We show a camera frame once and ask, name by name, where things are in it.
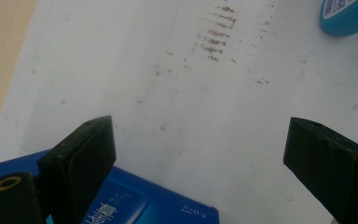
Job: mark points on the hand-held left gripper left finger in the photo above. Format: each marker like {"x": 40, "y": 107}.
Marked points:
{"x": 74, "y": 168}

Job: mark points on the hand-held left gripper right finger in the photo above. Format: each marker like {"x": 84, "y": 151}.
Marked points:
{"x": 335, "y": 168}

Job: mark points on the dark blue printed box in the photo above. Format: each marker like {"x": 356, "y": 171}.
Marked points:
{"x": 167, "y": 208}

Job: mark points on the white table sheet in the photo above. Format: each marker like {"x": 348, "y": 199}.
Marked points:
{"x": 167, "y": 102}

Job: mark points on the light blue labelled bottle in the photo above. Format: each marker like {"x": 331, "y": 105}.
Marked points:
{"x": 351, "y": 20}

